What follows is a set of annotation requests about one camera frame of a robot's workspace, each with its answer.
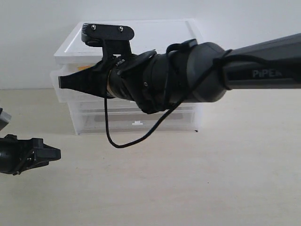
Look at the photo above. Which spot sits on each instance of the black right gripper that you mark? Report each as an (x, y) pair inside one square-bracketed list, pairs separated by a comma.
[(102, 81)]

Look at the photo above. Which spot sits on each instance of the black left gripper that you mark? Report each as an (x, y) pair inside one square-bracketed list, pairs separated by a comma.
[(17, 156)]

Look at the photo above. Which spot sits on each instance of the yellow cheese wedge toy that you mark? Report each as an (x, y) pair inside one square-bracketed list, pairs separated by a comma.
[(83, 68)]

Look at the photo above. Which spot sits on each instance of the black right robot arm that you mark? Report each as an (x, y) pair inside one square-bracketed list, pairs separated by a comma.
[(189, 72)]

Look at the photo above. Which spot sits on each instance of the white plastic drawer cabinet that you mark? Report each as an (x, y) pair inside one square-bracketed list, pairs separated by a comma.
[(149, 34)]

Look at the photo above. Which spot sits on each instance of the clear plastic container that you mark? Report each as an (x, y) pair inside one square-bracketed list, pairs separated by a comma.
[(115, 105), (95, 122)]

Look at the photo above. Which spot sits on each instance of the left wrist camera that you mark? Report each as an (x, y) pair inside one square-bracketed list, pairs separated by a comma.
[(5, 119)]

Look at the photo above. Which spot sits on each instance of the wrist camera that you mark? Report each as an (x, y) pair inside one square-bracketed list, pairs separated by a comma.
[(113, 39), (5, 119)]

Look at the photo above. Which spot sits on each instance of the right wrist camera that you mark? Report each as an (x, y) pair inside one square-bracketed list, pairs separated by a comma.
[(113, 39)]

